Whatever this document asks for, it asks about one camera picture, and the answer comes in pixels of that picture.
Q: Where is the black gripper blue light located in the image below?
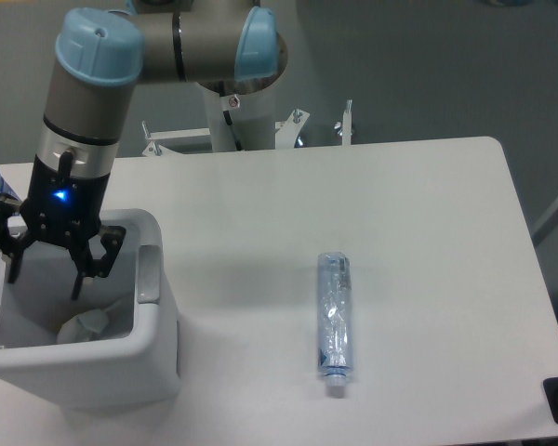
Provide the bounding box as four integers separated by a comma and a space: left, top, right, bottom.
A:
0, 154, 127, 300

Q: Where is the crushed clear plastic bottle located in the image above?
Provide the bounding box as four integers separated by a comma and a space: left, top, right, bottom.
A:
316, 252, 353, 388

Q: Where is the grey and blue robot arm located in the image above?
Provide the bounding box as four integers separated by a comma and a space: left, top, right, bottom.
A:
0, 1, 279, 296

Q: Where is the white plastic trash can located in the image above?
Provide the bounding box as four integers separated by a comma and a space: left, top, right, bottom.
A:
0, 209, 180, 409

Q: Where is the black cable on pedestal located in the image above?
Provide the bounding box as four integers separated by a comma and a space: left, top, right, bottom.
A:
218, 81, 244, 152

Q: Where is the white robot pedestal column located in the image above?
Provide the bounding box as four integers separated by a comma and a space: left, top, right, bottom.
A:
194, 36, 289, 152

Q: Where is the white metal base frame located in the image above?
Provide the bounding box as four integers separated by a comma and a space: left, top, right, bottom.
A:
140, 98, 357, 157

